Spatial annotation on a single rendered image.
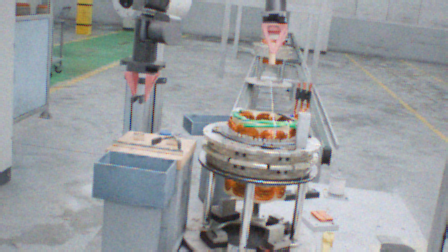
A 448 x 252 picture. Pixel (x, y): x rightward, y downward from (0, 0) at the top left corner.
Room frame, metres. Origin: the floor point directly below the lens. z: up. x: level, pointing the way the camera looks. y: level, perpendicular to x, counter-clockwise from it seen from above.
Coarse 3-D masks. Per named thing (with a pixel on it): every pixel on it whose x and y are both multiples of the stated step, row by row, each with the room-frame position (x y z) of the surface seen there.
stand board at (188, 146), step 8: (128, 136) 1.43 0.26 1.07; (152, 136) 1.45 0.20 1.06; (144, 144) 1.37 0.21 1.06; (160, 144) 1.39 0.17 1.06; (184, 144) 1.41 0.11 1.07; (192, 144) 1.42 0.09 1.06; (128, 152) 1.28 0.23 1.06; (136, 152) 1.29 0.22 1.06; (144, 152) 1.30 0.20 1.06; (152, 152) 1.31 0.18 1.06; (160, 152) 1.31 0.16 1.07; (184, 152) 1.34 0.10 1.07; (192, 152) 1.41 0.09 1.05; (184, 160) 1.31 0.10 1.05; (176, 168) 1.27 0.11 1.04
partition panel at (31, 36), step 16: (16, 0) 4.85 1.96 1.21; (32, 0) 5.18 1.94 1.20; (48, 0) 5.55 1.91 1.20; (16, 16) 4.86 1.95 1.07; (16, 32) 4.87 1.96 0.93; (32, 32) 5.21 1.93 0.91; (48, 32) 5.58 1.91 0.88; (16, 48) 4.88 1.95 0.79; (32, 48) 5.22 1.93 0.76; (16, 64) 4.89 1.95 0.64; (32, 64) 5.23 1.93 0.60; (16, 80) 4.90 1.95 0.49; (32, 80) 5.25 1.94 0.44; (16, 96) 4.95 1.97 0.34; (32, 96) 5.26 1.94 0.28; (16, 112) 4.93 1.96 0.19
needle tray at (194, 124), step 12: (192, 120) 1.78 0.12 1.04; (204, 120) 1.80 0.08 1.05; (216, 120) 1.81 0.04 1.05; (192, 132) 1.67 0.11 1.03; (204, 168) 1.75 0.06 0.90; (204, 180) 1.74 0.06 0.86; (216, 180) 1.72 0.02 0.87; (204, 192) 1.73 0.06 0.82; (216, 192) 1.72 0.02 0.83; (216, 204) 1.73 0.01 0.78
